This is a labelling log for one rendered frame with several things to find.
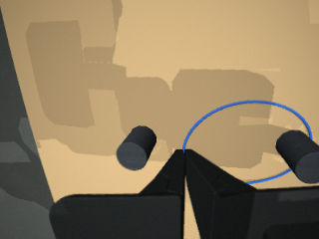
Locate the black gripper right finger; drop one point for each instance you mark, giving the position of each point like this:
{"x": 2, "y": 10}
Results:
{"x": 226, "y": 207}

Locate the blue rubber band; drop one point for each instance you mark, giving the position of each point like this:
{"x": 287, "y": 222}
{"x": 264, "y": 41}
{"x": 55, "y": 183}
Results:
{"x": 252, "y": 102}

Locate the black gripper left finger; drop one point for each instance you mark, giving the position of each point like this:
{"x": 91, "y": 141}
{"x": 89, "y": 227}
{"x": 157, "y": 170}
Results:
{"x": 149, "y": 214}

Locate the tan wooden board with holes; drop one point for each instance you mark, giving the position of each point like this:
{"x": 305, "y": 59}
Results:
{"x": 134, "y": 76}

